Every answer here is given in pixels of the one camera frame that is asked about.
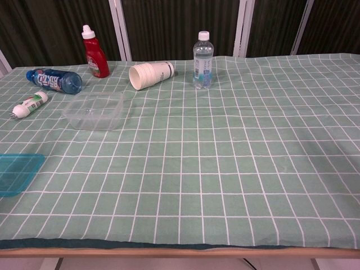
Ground clear blue plastic tray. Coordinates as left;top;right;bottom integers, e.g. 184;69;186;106
62;92;125;132

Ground green checked tablecloth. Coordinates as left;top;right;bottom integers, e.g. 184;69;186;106
0;53;360;250

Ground clear water bottle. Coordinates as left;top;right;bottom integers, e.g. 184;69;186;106
192;30;214;90

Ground red ketchup squeeze bottle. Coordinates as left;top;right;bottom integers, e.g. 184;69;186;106
82;24;111;79

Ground blue drink bottle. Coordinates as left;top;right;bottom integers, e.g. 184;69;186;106
26;68;83;95

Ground small white labelled bottle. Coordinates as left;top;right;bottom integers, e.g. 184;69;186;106
10;91;49;120

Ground wooden table frame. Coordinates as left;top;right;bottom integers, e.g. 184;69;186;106
0;246;360;270

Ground white partition post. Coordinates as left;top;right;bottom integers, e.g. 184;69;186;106
109;0;133;62
291;0;314;56
232;0;255;58
0;49;14;79

